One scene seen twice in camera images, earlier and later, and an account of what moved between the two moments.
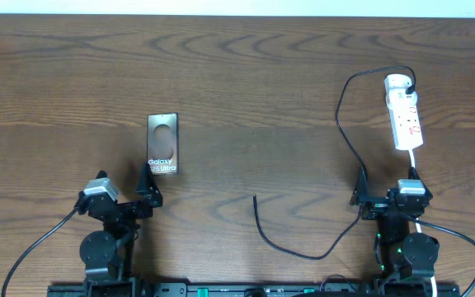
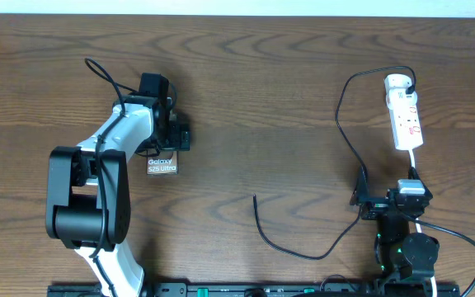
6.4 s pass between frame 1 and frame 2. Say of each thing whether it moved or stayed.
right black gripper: stayed
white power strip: stayed
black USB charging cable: stayed
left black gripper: moved
